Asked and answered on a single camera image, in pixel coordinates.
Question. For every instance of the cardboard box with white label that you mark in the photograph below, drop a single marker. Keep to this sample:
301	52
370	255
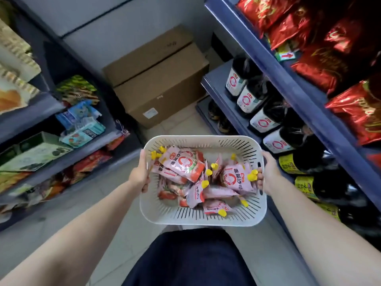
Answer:
166	92

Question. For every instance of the green snack box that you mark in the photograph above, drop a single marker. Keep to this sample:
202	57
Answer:
32	154

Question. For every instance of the grey snack rack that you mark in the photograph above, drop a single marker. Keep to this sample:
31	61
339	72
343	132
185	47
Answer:
44	104

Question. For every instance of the metal binder clip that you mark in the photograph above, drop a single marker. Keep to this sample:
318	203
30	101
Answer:
122	128

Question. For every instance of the person's right forearm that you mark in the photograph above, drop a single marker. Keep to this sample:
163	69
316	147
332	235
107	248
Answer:
321	235

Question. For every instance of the green striped snack packet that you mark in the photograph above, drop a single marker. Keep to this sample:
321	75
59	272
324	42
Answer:
76	89

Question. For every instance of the person's dark shorts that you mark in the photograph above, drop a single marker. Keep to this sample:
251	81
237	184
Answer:
190	259

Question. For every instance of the white plastic basket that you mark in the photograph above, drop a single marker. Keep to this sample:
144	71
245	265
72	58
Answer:
202	218

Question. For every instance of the brown cardboard box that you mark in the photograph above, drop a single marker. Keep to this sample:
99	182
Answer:
148	50

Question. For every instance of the person's left hand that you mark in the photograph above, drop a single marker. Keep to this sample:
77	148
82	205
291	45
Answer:
140	175

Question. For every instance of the row of dark sauce bottles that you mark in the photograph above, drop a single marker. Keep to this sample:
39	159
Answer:
262	122

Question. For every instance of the teal snack box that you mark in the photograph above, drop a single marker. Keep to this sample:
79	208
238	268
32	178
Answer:
84	134

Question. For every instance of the dark blue shelf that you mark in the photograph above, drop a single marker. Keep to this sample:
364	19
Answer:
256	35

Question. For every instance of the yellow green price tag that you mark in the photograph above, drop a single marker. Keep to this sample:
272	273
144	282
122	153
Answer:
285	55

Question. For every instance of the red orange snack packet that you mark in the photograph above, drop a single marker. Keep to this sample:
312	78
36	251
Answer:
92	160

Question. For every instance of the row of red snack bags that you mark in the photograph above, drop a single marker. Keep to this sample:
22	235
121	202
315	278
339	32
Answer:
315	65

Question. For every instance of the stack of yellowish bread packets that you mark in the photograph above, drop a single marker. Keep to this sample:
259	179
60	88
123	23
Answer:
15	56

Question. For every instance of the person's left forearm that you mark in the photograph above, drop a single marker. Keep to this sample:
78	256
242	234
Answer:
74	235

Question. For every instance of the blue snack packet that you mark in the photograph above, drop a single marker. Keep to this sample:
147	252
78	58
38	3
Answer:
77	113

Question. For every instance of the pile of pink sauce pouches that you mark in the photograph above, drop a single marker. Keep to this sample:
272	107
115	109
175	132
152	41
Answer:
183	165

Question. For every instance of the orange hanging snack packet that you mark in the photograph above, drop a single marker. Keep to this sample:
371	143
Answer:
116	142

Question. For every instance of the person's right hand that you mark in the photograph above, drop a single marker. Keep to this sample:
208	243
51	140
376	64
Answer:
272	178

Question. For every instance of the pile of mixed snack packets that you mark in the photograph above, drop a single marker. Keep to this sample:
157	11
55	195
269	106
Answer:
35	190

